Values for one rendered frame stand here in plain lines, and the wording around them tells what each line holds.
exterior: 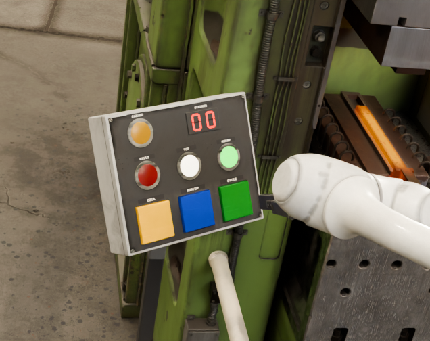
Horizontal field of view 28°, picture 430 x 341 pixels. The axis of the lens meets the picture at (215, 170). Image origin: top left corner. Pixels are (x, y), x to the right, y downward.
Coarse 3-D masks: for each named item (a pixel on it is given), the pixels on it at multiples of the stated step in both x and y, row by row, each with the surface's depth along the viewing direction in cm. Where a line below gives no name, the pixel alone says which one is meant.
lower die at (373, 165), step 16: (336, 96) 237; (368, 96) 239; (320, 112) 229; (336, 112) 228; (352, 112) 228; (320, 128) 224; (336, 128) 222; (352, 128) 221; (384, 128) 224; (352, 144) 214; (368, 144) 215; (400, 144) 217; (368, 160) 208; (384, 160) 207; (416, 160) 211; (384, 176) 203; (416, 176) 205
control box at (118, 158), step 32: (224, 96) 179; (96, 128) 167; (128, 128) 166; (160, 128) 170; (192, 128) 174; (224, 128) 179; (96, 160) 170; (128, 160) 166; (160, 160) 170; (128, 192) 166; (160, 192) 170; (192, 192) 174; (256, 192) 184; (128, 224) 166; (224, 224) 179
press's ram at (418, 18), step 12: (360, 0) 186; (372, 0) 180; (384, 0) 178; (396, 0) 179; (408, 0) 179; (420, 0) 180; (372, 12) 180; (384, 12) 180; (396, 12) 180; (408, 12) 181; (420, 12) 181; (384, 24) 181; (396, 24) 182; (408, 24) 182; (420, 24) 183
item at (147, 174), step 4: (148, 164) 168; (140, 168) 167; (144, 168) 168; (148, 168) 168; (152, 168) 169; (140, 172) 167; (144, 172) 168; (148, 172) 168; (152, 172) 169; (156, 172) 169; (140, 176) 167; (144, 176) 168; (148, 176) 168; (152, 176) 169; (156, 176) 169; (140, 180) 167; (144, 180) 168; (148, 180) 168; (152, 180) 169; (144, 184) 168; (148, 184) 168; (152, 184) 169
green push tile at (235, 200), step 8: (232, 184) 179; (240, 184) 180; (248, 184) 182; (224, 192) 178; (232, 192) 179; (240, 192) 180; (248, 192) 182; (224, 200) 178; (232, 200) 179; (240, 200) 180; (248, 200) 182; (224, 208) 178; (232, 208) 179; (240, 208) 180; (248, 208) 182; (224, 216) 178; (232, 216) 179; (240, 216) 180
